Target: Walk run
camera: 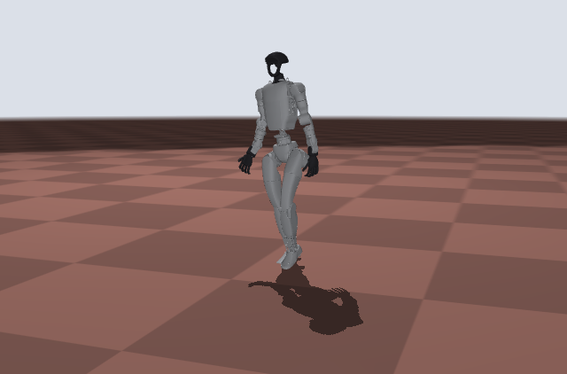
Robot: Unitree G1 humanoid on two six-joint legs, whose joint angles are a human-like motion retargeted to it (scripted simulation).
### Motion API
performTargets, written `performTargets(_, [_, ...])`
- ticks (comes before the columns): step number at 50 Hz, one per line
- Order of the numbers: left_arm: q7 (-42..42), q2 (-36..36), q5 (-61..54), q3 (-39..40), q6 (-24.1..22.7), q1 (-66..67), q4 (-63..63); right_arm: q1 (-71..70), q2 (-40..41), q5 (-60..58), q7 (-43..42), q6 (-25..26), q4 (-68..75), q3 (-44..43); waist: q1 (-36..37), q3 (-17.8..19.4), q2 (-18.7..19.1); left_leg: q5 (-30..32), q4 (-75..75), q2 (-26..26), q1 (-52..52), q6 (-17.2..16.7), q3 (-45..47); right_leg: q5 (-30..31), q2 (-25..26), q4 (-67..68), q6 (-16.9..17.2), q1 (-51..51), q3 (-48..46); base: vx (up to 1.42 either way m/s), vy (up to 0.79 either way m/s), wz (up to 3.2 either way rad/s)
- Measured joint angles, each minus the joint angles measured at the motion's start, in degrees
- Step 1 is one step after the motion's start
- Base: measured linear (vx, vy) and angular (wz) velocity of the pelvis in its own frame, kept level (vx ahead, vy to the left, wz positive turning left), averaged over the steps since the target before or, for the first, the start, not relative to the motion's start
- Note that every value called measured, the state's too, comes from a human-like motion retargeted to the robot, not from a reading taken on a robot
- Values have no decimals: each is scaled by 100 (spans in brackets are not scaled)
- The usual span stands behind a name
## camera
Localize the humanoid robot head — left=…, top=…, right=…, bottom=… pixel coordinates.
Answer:
left=265, top=52, right=289, bottom=83

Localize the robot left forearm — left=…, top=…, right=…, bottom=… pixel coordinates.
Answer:
left=303, top=114, right=318, bottom=153

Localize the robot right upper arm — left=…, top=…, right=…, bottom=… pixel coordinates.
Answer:
left=255, top=88, right=267, bottom=129

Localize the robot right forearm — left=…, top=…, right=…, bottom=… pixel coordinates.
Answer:
left=251, top=125, right=266, bottom=155

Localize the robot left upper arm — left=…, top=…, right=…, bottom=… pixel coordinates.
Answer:
left=287, top=82, right=310, bottom=126

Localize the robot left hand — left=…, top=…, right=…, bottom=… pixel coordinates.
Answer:
left=302, top=146, right=319, bottom=177

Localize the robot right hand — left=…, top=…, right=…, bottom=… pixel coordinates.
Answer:
left=238, top=146, right=257, bottom=175

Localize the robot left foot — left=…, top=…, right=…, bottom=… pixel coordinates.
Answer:
left=281, top=245, right=302, bottom=269

